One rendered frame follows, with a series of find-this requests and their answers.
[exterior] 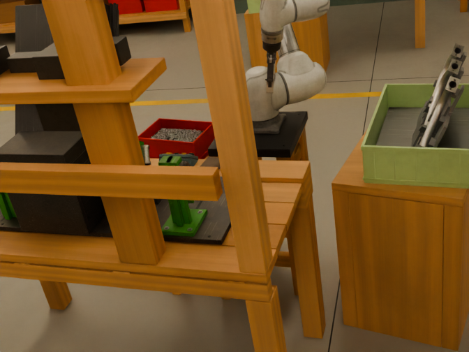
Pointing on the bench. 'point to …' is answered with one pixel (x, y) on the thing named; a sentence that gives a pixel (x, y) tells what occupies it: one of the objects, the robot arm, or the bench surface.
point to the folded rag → (211, 163)
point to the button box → (183, 158)
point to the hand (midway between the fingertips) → (270, 81)
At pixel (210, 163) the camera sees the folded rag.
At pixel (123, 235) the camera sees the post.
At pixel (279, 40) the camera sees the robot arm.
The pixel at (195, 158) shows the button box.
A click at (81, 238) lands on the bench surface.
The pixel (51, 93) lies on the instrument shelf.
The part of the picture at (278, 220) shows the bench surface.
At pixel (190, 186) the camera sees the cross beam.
